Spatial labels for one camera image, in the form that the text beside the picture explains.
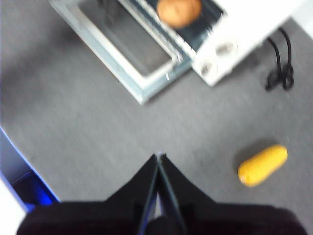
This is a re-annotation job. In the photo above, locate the cream oven knob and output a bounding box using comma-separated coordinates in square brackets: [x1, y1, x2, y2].
[216, 41, 238, 56]
[199, 61, 218, 75]

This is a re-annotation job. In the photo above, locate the glass oven door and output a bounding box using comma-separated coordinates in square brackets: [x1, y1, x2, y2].
[49, 0, 194, 106]

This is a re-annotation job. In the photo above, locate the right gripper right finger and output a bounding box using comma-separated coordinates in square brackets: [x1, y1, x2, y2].
[159, 153, 306, 235]

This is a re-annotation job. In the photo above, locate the grey metal base frame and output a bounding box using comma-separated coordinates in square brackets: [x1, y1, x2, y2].
[0, 127, 61, 212]

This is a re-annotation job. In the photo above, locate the brown potato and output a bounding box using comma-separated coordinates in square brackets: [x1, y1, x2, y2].
[156, 0, 202, 28]

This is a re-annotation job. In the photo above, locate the metal oven wire rack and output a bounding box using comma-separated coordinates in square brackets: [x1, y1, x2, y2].
[117, 0, 226, 62]

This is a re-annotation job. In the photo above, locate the black oven power cable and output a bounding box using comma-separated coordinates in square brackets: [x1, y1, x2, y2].
[265, 27, 295, 92]

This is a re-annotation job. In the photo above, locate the cream Toshiba toaster oven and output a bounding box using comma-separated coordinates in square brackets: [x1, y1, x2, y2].
[48, 0, 313, 106]

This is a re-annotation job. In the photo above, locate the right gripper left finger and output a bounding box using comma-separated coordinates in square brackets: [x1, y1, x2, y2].
[17, 153, 159, 235]

